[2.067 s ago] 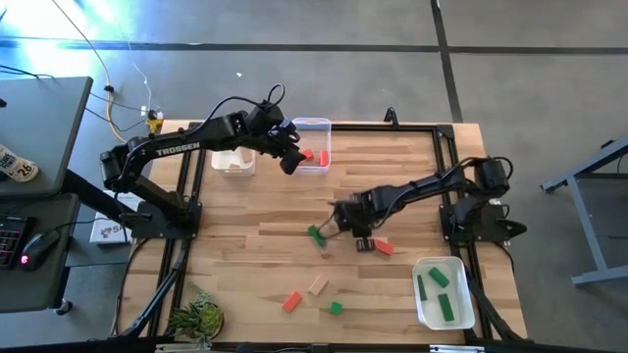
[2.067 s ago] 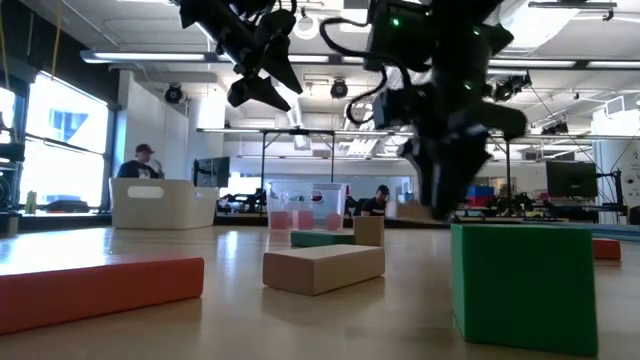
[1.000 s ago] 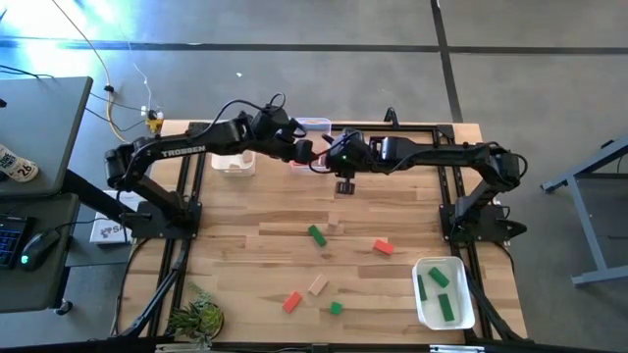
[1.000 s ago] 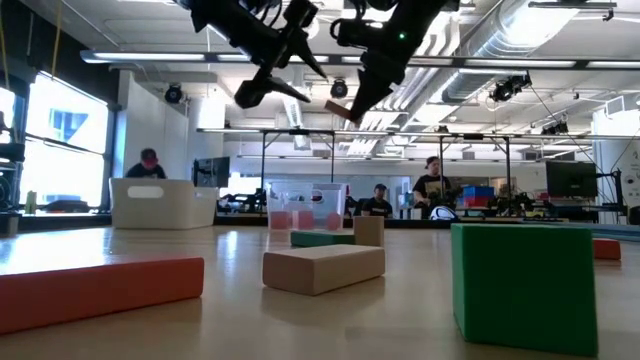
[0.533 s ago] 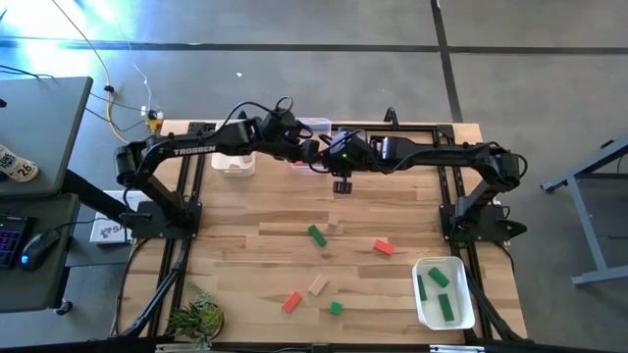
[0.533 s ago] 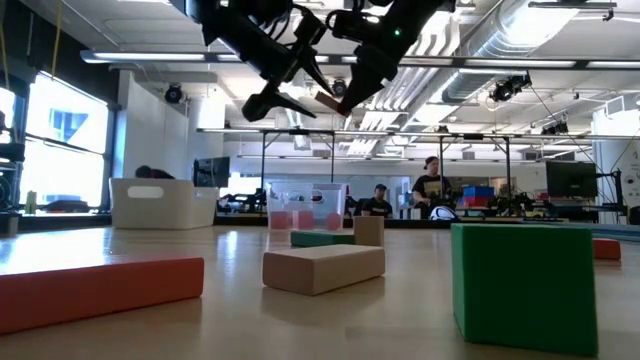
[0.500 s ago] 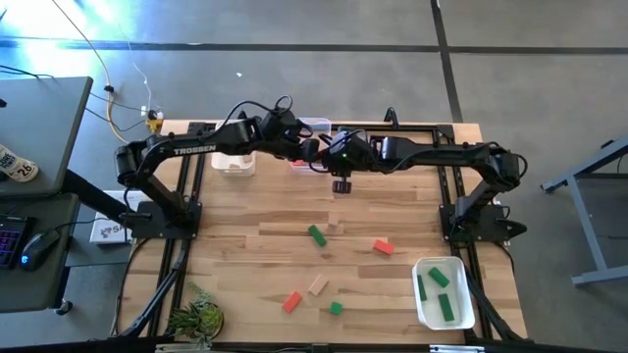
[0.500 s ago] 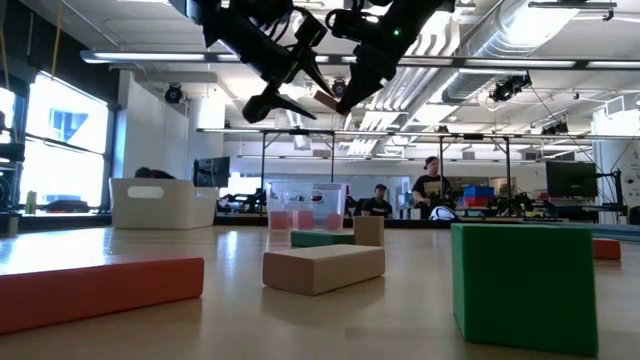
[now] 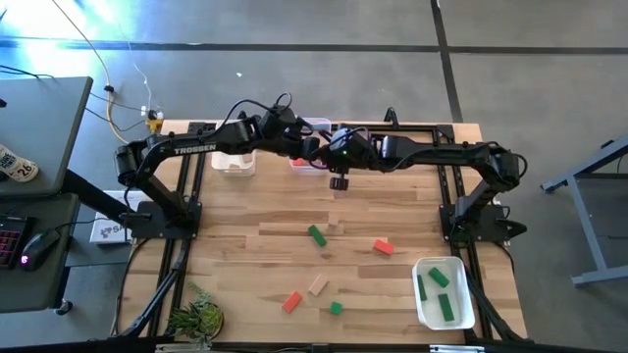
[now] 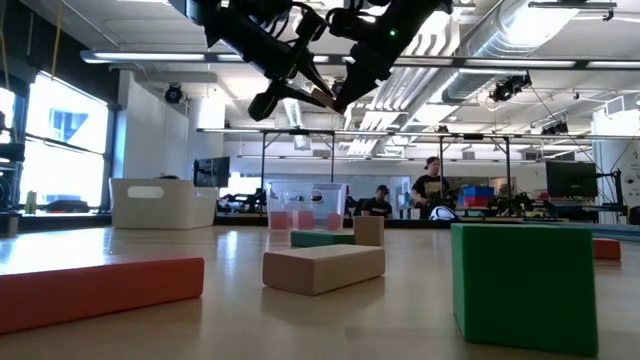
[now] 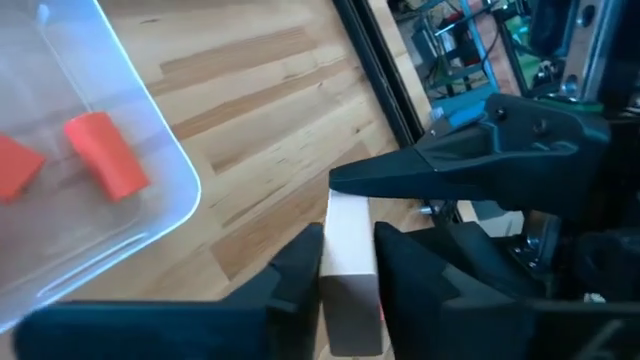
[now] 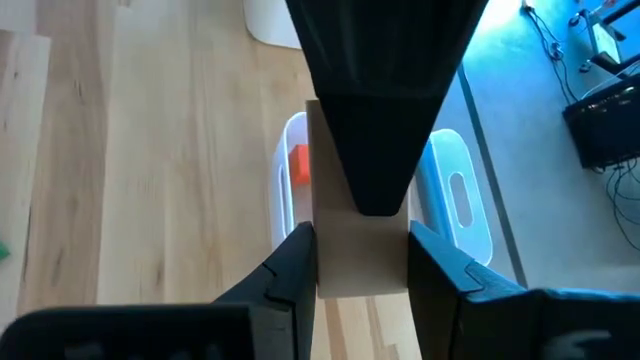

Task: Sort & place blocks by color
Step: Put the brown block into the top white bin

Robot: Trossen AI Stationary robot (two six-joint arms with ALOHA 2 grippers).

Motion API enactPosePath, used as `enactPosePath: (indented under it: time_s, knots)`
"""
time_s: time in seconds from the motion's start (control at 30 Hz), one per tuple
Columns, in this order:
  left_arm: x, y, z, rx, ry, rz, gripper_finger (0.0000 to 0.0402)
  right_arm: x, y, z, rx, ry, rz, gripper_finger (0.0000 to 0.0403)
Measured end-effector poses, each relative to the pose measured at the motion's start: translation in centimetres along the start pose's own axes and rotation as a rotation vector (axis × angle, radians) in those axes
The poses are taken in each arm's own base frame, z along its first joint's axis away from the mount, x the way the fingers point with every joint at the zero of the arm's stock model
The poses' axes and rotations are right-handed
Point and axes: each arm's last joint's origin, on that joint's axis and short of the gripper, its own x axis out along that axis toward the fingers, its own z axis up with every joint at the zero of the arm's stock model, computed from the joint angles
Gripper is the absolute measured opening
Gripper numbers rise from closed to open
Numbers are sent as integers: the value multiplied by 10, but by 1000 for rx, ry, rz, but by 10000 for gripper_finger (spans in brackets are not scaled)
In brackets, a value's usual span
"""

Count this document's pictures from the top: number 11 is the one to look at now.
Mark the red rounded block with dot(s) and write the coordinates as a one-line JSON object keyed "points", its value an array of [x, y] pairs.
{"points": [[107, 155]]}

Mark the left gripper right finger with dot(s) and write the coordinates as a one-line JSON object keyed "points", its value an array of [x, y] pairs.
{"points": [[475, 335]]}

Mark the clear plastic bin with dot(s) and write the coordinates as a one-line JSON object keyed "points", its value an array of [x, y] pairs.
{"points": [[75, 75]]}

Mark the natural wood block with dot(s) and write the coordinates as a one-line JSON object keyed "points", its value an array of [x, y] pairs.
{"points": [[350, 260]]}

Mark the blue-grey table frame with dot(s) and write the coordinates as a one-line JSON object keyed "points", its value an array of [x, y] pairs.
{"points": [[475, 45]]}

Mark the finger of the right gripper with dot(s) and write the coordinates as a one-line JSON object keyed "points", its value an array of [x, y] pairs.
{"points": [[500, 160], [490, 260]]}

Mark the black frame side rail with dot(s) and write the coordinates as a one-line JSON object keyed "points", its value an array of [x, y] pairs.
{"points": [[375, 65]]}

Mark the red cube block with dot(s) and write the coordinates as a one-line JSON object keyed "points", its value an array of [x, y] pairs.
{"points": [[15, 170]]}

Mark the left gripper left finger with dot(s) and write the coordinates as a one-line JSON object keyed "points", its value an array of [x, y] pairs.
{"points": [[225, 330]]}

